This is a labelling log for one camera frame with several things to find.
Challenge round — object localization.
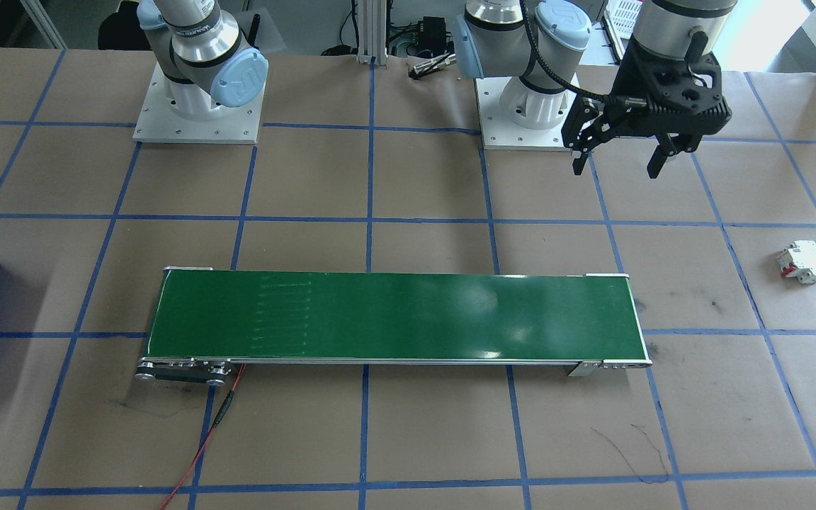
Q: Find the white plastic crate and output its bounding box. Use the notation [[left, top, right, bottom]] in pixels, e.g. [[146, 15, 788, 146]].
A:
[[603, 0, 644, 45]]

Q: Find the silver and black plug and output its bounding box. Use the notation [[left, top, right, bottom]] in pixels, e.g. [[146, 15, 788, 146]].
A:
[[410, 57, 457, 81]]

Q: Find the red and white circuit breaker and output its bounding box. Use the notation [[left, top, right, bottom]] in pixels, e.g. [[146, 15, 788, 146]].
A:
[[776, 240, 816, 285]]

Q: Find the black power supply box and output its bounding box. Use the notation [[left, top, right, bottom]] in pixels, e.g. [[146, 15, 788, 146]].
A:
[[419, 18, 451, 50]]

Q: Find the green belt conveyor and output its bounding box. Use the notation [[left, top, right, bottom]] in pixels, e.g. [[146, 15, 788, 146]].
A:
[[134, 266, 654, 387]]

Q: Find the black rounded object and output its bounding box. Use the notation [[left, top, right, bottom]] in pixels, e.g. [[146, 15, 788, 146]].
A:
[[96, 0, 161, 50]]

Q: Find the wrist camera black bracket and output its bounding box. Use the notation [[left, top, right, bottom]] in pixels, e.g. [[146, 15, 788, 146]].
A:
[[613, 39, 731, 114]]

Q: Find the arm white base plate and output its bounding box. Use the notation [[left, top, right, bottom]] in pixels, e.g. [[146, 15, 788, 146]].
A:
[[132, 64, 266, 145], [475, 76, 582, 152]]

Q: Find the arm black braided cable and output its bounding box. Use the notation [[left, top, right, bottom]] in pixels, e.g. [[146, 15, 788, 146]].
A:
[[519, 0, 628, 106]]

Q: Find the aluminium profile post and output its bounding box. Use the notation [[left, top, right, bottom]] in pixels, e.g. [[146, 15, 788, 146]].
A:
[[355, 0, 389, 67]]

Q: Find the red and black conveyor wire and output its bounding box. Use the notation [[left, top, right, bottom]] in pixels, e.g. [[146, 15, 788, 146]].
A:
[[160, 363, 246, 510]]

